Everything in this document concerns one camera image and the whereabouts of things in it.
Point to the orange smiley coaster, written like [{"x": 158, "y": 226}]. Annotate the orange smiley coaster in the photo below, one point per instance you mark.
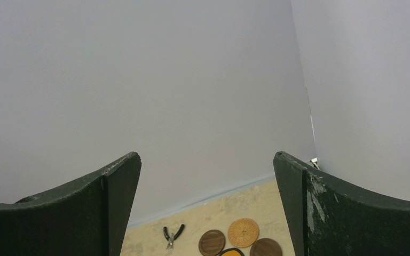
[{"x": 232, "y": 252}]

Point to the black pliers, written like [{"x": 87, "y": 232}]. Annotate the black pliers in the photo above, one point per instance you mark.
[{"x": 171, "y": 237}]

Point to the dark brown wooden coaster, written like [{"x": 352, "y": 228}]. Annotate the dark brown wooden coaster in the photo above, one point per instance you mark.
[{"x": 266, "y": 247}]

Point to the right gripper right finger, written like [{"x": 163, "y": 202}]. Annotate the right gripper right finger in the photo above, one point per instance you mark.
[{"x": 329, "y": 216}]

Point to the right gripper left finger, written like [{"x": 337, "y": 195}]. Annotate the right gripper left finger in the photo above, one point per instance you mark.
[{"x": 86, "y": 216}]

